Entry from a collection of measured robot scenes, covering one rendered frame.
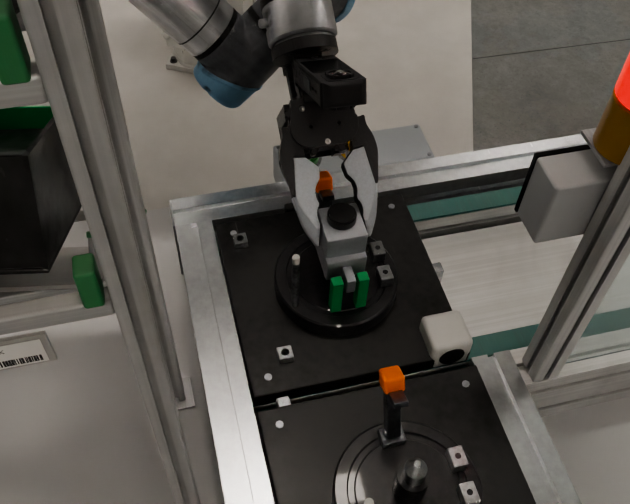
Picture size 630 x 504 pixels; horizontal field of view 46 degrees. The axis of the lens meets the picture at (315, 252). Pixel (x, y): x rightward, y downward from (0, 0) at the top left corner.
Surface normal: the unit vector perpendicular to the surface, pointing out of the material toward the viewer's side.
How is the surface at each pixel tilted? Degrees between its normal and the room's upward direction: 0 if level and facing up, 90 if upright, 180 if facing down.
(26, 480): 0
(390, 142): 0
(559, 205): 90
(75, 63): 90
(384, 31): 0
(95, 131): 90
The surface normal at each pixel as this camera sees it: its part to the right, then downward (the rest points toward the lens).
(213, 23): 0.48, 0.25
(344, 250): 0.25, 0.78
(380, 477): 0.04, -0.62
